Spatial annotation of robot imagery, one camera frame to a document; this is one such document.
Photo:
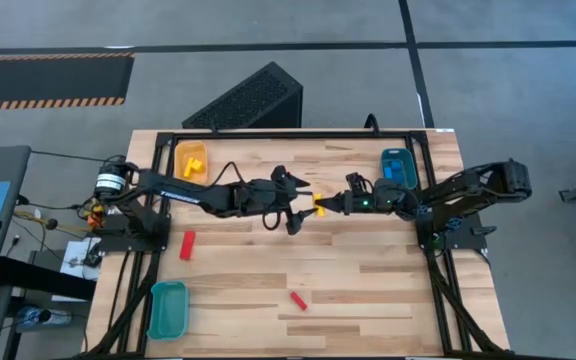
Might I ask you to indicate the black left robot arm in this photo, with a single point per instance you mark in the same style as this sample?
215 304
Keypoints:
178 196

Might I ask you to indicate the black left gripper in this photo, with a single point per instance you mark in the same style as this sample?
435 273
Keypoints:
268 197

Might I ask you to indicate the clear water bottle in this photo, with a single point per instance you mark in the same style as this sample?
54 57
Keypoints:
43 316

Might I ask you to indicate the green plastic bin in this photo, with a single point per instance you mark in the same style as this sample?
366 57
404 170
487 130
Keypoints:
168 310

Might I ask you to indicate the black mesh computer case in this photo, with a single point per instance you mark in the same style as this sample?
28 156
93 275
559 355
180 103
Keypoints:
253 100

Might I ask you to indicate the black aluminium table frame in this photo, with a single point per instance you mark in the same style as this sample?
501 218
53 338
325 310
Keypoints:
440 300

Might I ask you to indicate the rounded blue block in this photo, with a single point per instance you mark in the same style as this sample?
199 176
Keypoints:
391 174

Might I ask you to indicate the small yellow block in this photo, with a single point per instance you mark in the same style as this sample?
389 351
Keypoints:
198 165

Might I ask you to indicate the white paper sheet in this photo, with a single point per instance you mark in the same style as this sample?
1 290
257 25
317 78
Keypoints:
75 262

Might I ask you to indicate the small blue block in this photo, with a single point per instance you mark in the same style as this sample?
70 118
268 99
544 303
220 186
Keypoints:
397 164

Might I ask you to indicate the yellow plastic bin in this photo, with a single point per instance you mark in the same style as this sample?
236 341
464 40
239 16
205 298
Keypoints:
190 150

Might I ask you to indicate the long flat red block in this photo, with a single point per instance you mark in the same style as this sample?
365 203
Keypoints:
187 245

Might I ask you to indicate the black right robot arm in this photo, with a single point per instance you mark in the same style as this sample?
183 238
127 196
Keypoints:
463 187

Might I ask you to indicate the black hazard-striped floor mat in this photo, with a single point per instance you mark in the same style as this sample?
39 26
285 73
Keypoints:
48 80

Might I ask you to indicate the yellow cylinder block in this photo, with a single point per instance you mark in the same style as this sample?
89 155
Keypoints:
319 212

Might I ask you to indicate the red brick block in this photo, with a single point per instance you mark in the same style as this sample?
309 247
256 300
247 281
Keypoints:
298 300

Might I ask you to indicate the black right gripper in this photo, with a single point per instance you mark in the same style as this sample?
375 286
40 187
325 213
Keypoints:
393 200

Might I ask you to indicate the blue plastic bin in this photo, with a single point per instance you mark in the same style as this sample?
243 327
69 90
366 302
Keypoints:
410 167

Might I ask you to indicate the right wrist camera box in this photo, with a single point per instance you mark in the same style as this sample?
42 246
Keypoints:
357 182

